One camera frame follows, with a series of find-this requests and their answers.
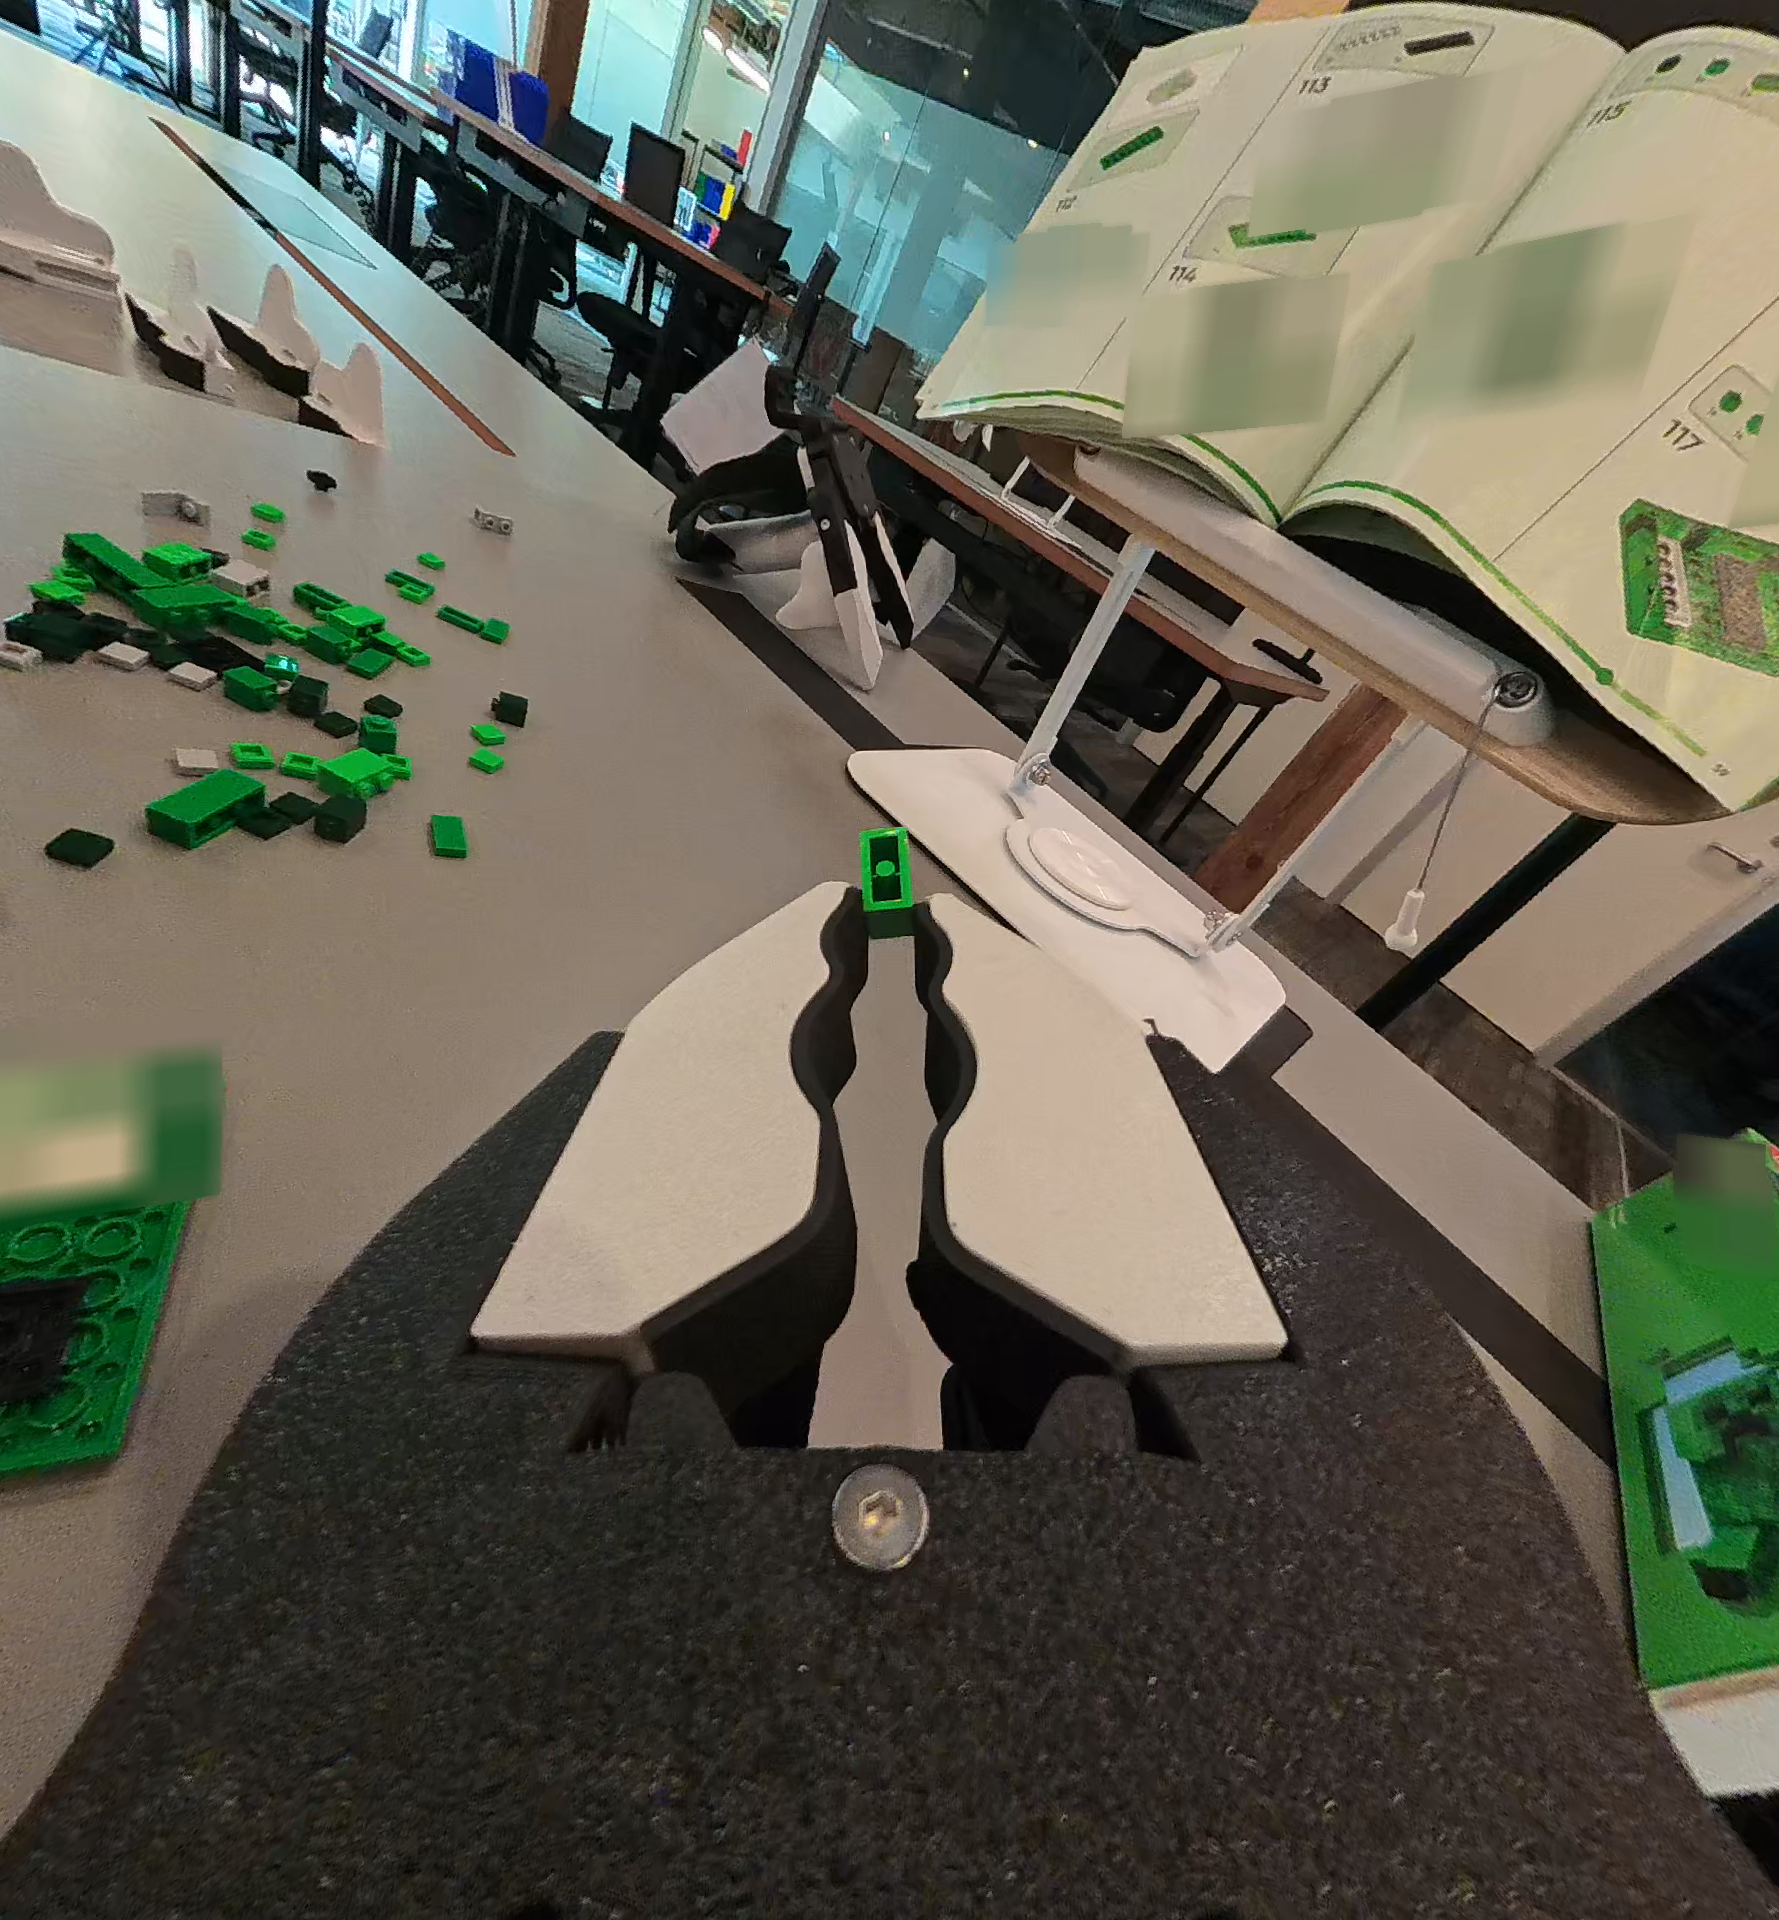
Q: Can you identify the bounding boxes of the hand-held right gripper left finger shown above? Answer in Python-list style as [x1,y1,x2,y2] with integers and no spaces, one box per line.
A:
[469,882,873,1365]

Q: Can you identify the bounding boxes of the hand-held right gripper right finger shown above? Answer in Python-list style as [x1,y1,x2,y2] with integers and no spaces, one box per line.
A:
[911,895,1291,1372]

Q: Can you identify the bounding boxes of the green lego baseplate build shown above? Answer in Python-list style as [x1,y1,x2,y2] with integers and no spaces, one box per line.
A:
[0,1200,195,1490]

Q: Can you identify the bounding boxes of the pile of loose lego pieces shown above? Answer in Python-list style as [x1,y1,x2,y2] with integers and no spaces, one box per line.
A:
[0,457,533,877]

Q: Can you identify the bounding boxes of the green lego set box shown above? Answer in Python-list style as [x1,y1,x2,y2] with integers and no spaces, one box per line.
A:
[1591,1133,1779,1799]

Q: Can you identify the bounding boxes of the open lego instruction booklet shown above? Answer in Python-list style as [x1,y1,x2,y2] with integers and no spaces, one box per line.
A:
[915,0,1779,816]

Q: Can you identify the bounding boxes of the white book stand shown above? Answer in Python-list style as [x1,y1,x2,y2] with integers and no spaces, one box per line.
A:
[847,443,1731,1074]

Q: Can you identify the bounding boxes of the black and white tool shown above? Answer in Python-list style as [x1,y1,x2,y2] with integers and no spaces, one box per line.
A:
[763,364,919,697]

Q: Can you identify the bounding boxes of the wooden background desk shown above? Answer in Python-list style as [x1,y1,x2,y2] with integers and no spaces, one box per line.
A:
[825,403,1407,910]

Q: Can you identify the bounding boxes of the black office chair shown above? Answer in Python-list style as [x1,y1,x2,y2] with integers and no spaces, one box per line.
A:
[667,240,969,606]

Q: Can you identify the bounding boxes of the long background desk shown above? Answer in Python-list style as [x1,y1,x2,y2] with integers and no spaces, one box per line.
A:
[321,37,803,452]

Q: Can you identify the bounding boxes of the blue storage bins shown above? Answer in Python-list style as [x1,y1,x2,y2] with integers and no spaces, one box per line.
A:
[451,37,549,134]

